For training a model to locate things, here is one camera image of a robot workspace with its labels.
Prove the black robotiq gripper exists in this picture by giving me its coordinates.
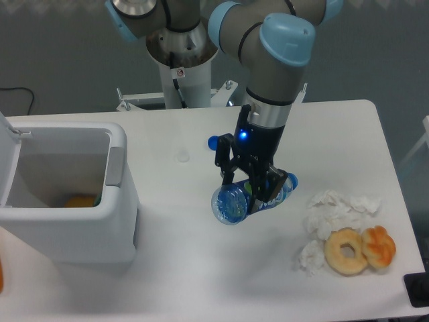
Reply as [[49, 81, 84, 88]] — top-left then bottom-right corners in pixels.
[[214, 104, 288, 213]]

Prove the blue plastic water bottle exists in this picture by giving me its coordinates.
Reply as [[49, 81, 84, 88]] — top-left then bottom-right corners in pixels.
[[211, 173, 298, 225]]

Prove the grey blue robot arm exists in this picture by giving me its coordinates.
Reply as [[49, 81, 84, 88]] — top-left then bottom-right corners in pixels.
[[105, 1, 343, 223]]

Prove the blue bottle cap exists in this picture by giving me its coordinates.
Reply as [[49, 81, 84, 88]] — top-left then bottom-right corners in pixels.
[[207, 136, 219, 151]]

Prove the white bottle cap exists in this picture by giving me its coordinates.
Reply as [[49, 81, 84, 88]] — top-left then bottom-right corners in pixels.
[[176, 150, 190, 163]]

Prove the white trash can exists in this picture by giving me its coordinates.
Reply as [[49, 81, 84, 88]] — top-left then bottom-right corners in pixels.
[[1, 118, 139, 263]]

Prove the large crumpled white tissue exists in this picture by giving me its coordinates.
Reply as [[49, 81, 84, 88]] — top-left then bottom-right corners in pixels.
[[304, 189, 382, 241]]

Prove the small crumpled white tissue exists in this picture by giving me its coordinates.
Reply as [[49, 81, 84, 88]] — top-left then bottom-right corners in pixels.
[[299, 240, 325, 276]]

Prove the orange glazed twisted pastry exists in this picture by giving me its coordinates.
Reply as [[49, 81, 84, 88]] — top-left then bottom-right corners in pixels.
[[361, 225, 396, 269]]

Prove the orange object in bin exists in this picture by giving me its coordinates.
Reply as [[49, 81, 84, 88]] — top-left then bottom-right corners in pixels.
[[64, 195, 95, 208]]

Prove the black device at edge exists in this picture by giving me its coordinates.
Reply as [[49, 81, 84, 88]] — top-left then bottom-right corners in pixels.
[[404, 272, 428, 308]]

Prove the orange object at left edge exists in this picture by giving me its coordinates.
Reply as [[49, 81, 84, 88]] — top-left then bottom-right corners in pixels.
[[0, 261, 4, 293]]

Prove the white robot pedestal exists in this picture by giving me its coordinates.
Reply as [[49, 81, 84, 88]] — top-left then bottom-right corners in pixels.
[[115, 19, 306, 111]]

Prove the ring donut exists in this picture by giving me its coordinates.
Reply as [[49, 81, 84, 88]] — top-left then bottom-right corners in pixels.
[[324, 229, 368, 276]]

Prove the white frame at right edge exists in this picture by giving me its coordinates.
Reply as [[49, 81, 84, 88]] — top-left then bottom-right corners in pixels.
[[399, 116, 428, 178]]

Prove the black floor cable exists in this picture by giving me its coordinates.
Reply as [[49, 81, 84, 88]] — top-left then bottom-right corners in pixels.
[[0, 87, 36, 116]]

